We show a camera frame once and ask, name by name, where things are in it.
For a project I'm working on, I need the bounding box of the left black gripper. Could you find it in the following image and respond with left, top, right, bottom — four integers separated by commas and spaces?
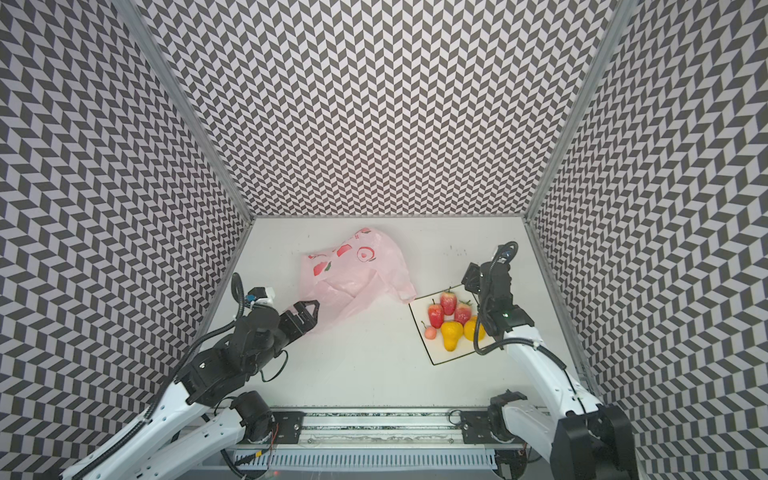
245, 300, 319, 379

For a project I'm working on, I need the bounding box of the red fake strawberry fruit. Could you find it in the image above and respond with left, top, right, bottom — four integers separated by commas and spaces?
453, 302, 473, 325

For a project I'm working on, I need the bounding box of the red fake apple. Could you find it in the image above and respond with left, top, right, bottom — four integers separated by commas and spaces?
440, 290, 458, 316
427, 302, 445, 330

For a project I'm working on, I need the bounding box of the yellow fake lemon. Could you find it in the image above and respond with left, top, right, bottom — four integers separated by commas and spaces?
464, 316, 486, 343

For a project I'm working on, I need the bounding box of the yellow fake pear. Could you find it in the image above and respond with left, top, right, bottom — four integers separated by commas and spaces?
440, 321, 464, 352

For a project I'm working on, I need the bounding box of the small peach fake fruit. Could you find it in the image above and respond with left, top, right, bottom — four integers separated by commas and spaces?
422, 323, 438, 340

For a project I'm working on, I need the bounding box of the pink plastic bag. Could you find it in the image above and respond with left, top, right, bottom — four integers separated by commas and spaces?
299, 227, 417, 331

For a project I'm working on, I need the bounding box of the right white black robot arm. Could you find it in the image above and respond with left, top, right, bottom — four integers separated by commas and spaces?
461, 259, 639, 479

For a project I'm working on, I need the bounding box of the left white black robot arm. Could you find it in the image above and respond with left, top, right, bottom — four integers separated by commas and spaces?
60, 300, 320, 479

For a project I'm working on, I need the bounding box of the white square mat black border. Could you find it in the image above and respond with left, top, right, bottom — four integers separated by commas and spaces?
409, 285, 492, 366

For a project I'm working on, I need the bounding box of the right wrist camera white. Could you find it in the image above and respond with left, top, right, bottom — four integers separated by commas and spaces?
492, 241, 519, 266

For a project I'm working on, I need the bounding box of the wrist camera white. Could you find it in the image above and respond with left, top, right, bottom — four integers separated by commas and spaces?
492, 241, 519, 266
244, 287, 275, 309

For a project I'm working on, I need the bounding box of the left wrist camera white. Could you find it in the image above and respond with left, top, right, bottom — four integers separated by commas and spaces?
244, 287, 275, 309

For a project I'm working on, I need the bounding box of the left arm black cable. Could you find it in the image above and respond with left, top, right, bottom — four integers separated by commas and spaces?
83, 272, 247, 480

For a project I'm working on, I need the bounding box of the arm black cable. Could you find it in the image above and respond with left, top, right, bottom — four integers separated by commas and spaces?
472, 241, 571, 373
83, 272, 247, 480

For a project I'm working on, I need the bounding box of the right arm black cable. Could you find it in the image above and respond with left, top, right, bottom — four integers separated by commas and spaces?
472, 241, 571, 373

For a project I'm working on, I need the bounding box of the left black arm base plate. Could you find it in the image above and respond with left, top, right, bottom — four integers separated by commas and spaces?
241, 411, 306, 446

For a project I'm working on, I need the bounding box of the aluminium rail frame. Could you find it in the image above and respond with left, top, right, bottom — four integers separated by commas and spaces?
149, 407, 637, 475

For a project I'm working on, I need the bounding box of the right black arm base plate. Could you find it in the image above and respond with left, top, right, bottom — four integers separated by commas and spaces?
459, 410, 524, 448

